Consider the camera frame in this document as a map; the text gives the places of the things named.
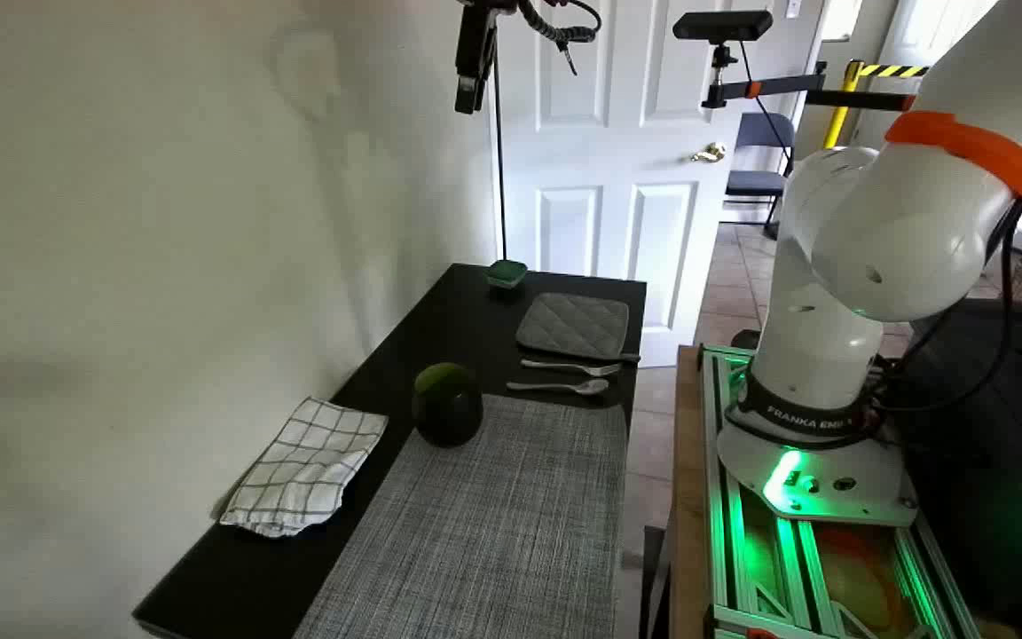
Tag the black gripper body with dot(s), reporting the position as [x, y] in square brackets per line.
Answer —
[477, 42]

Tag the silver spoon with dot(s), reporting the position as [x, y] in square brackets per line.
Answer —
[586, 389]

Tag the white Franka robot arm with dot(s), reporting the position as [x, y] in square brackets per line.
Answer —
[888, 237]

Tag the dark green mug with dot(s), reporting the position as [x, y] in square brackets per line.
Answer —
[445, 409]

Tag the green lidded plastic container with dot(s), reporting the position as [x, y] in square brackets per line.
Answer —
[506, 274]

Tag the white panel door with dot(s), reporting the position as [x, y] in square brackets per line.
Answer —
[606, 237]

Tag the black table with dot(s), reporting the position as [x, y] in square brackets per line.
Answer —
[451, 321]

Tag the grey quilted pot holder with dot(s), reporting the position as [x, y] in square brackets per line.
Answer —
[576, 325]

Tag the silver fork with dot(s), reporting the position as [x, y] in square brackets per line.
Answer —
[569, 367]

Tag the blue chair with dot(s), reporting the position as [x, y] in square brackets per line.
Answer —
[761, 178]

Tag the yellow black striped pole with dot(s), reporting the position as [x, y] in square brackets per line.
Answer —
[849, 101]

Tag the white checkered dish towel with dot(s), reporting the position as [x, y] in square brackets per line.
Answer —
[299, 465]

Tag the grey woven placemat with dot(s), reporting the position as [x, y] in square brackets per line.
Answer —
[487, 533]

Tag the black stereo camera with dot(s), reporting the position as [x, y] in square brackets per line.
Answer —
[726, 24]

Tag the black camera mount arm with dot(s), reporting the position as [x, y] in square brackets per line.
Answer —
[770, 86]

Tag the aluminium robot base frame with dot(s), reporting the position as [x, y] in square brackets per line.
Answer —
[730, 557]

